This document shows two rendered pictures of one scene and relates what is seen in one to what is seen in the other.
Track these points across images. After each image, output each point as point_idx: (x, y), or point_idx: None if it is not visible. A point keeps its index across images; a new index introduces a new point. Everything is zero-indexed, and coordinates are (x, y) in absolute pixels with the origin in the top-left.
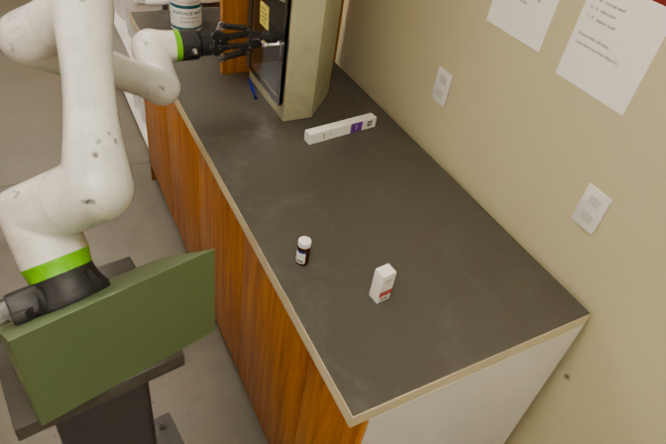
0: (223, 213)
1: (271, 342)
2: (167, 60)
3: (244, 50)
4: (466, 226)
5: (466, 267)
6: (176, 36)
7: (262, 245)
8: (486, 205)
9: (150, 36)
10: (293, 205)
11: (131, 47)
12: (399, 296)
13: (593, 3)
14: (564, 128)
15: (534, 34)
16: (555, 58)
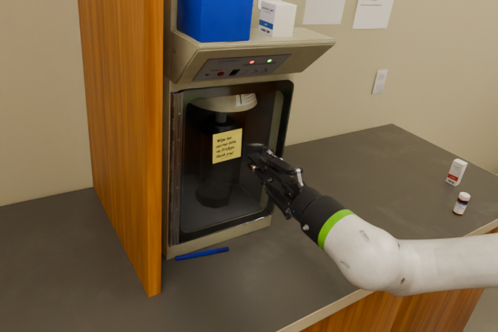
0: (365, 316)
1: (437, 298)
2: None
3: (270, 189)
4: (355, 145)
5: (393, 150)
6: (353, 213)
7: (463, 233)
8: (321, 137)
9: (387, 233)
10: (401, 217)
11: (396, 274)
12: (444, 175)
13: None
14: (360, 55)
15: (336, 14)
16: (350, 21)
